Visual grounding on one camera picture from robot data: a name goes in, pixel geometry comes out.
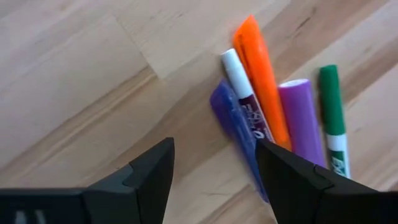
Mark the green Expo marker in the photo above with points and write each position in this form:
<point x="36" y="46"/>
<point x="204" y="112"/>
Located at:
<point x="332" y="102"/>

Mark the dark purple pen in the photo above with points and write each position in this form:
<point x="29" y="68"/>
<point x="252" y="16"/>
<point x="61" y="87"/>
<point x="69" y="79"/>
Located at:
<point x="231" y="115"/>

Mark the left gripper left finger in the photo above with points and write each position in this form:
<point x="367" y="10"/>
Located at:
<point x="124" y="202"/>

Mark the purple Expo marker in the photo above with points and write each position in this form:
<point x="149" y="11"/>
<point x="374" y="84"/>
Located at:
<point x="239" y="77"/>

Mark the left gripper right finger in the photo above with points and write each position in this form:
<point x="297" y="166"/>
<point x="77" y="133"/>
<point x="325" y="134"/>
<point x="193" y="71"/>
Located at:
<point x="311" y="199"/>

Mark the orange highlighter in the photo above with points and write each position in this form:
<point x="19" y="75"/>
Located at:
<point x="258" y="71"/>

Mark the thick purple Sharpie highlighter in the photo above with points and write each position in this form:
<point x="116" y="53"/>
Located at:
<point x="300" y="118"/>

